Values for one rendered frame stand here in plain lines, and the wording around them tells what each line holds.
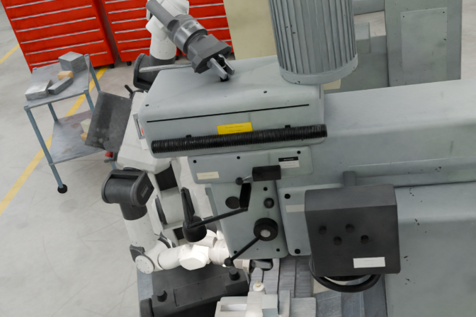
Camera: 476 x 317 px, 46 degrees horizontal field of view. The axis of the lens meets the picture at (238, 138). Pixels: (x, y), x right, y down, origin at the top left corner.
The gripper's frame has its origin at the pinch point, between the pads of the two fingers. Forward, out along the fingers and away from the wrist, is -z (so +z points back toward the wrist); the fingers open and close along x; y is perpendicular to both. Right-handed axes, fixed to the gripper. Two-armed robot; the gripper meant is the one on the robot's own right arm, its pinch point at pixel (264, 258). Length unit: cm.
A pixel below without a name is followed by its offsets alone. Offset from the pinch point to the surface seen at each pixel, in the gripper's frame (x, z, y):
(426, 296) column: -10, -52, -5
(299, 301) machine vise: 1.8, -8.7, 20.2
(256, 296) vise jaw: -2.9, 4.8, 16.2
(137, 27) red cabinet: 393, 312, 77
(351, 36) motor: 6, -34, -75
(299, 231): -7.8, -17.3, -21.2
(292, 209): -8.0, -16.5, -29.7
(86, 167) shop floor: 191, 260, 124
